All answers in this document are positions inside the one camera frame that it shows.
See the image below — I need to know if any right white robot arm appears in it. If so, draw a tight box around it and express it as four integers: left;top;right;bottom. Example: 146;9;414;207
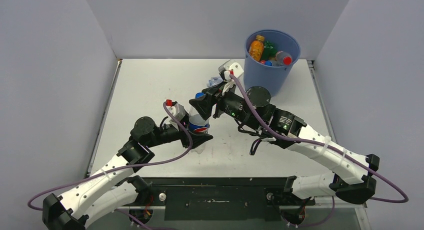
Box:
189;82;380;204

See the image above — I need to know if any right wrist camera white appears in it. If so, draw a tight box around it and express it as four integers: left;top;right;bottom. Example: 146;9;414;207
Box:
218;59;244;96

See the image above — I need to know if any orange juice bottle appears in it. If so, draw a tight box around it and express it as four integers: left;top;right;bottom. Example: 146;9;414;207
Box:
248;35;265;62

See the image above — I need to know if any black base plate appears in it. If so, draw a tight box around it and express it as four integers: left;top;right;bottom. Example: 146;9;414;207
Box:
109;176;332;222

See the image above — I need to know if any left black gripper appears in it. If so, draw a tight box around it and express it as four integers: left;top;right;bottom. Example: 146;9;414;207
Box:
145;109;213;148

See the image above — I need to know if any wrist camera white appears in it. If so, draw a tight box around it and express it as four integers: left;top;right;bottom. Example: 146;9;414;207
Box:
218;59;244;96
165;99;187;130

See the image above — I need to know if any green plastic bottle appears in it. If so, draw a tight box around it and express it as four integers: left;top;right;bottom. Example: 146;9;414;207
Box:
260;41;278;61

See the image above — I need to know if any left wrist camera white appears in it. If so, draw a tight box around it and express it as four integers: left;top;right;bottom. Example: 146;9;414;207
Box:
165;99;187;130

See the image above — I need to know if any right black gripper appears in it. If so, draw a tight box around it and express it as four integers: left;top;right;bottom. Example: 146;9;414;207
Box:
189;79;260;131

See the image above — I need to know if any blue plastic bin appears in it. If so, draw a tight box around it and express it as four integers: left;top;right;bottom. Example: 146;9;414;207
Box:
243;29;301;96

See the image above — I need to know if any crushed clear water bottle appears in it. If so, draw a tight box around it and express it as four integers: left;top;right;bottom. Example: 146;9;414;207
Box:
206;76;223;87

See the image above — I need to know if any clear bottle red label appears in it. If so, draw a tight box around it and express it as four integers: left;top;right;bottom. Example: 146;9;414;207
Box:
275;51;293;66

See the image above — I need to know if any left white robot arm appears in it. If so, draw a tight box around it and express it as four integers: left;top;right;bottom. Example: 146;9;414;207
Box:
42;116;213;229

